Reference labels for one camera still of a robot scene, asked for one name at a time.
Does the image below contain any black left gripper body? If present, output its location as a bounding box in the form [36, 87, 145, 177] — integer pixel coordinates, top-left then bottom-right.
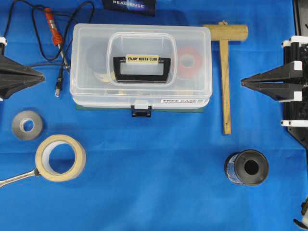
[0, 36, 8, 102]

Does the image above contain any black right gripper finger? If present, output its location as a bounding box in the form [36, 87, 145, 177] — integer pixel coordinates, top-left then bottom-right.
[242, 83, 302, 102]
[241, 61, 303, 83]

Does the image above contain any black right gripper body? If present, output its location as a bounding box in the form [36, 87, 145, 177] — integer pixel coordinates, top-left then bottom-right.
[282, 36, 308, 144]

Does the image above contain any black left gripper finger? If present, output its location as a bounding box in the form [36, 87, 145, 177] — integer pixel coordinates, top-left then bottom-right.
[0, 55, 46, 83]
[0, 80, 45, 100]

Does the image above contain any clear plastic tool box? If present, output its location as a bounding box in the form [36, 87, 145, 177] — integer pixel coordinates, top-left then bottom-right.
[70, 24, 212, 110]

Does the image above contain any black tape roll in box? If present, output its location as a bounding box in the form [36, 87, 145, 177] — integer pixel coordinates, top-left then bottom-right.
[86, 42, 108, 74]

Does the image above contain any red tape roll in box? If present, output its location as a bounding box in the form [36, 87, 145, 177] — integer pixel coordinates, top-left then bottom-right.
[177, 47, 203, 79]

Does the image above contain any black and white box latch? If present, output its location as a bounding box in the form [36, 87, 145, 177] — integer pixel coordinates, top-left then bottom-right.
[131, 100, 152, 117]

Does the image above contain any grey tape roll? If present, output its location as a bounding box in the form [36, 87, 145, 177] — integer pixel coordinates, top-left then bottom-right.
[12, 110, 43, 141]

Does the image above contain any green cutting mat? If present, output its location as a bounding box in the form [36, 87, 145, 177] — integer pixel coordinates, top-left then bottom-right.
[75, 104, 205, 113]

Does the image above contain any wooden T-shaped mallet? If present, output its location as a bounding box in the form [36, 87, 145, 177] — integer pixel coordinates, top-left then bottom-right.
[204, 21, 248, 135]

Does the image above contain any beige masking tape roll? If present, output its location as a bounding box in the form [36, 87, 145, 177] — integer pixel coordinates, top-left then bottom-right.
[35, 134, 87, 182]

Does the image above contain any silver wrench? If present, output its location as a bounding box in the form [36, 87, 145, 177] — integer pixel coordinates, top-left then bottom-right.
[0, 168, 41, 187]

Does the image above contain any black white object at corner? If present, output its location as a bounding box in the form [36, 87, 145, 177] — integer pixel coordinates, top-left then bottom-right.
[293, 198, 308, 231]

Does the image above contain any blue table cloth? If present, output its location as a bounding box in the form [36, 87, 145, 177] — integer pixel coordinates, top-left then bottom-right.
[0, 0, 308, 231]

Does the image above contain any black power cable with plug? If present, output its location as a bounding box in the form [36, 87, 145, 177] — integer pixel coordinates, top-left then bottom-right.
[4, 0, 96, 98]

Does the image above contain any black wire spool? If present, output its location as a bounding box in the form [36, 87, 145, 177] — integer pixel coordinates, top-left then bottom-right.
[224, 150, 269, 186]

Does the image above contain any black tool box handle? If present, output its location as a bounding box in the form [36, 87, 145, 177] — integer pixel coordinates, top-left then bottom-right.
[113, 54, 171, 84]

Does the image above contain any RealSense camera box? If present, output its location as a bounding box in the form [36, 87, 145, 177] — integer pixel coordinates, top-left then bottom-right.
[102, 0, 156, 16]

